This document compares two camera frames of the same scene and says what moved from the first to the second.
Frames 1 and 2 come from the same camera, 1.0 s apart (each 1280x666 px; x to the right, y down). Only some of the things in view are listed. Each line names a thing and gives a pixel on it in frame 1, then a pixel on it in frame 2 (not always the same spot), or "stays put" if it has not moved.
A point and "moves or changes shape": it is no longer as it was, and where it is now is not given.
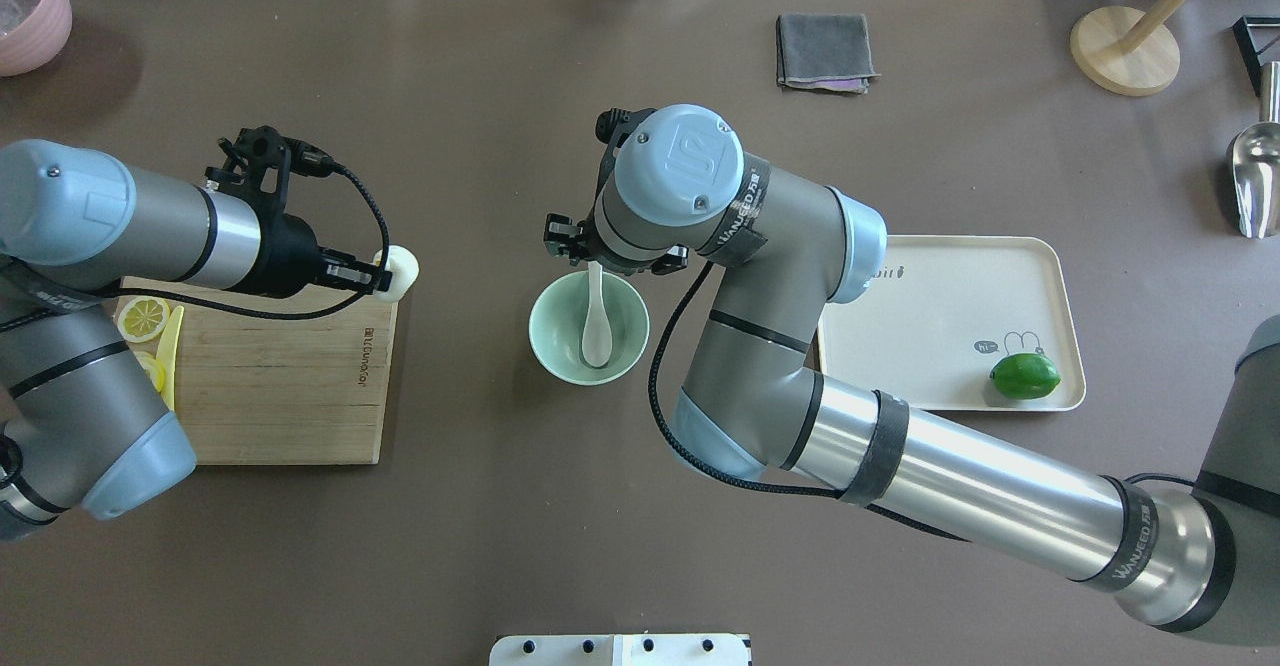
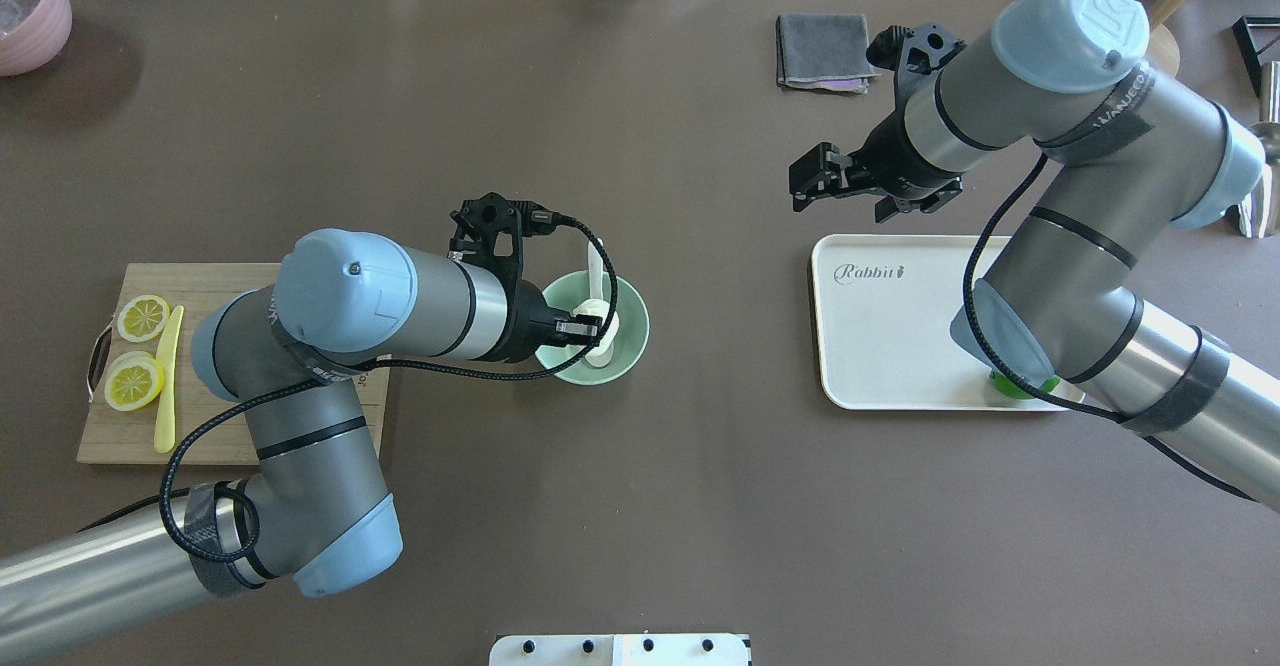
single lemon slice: x=142 y=319 stays put
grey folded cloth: x=824 y=51 stays put
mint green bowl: x=557 y=320 stays put
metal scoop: x=1256 y=162 stays put
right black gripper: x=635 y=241 -> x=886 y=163
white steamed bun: x=404 y=267 moves or changes shape
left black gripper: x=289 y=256 -> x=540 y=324
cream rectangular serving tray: x=938 y=312 stays put
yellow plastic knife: x=167 y=354 stays put
